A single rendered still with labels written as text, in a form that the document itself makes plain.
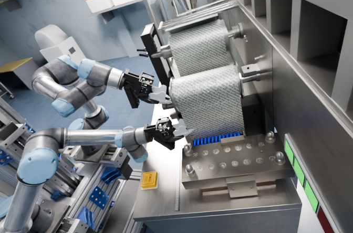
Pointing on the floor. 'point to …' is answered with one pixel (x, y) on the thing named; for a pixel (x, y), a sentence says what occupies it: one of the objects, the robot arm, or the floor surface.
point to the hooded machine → (58, 44)
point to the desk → (18, 73)
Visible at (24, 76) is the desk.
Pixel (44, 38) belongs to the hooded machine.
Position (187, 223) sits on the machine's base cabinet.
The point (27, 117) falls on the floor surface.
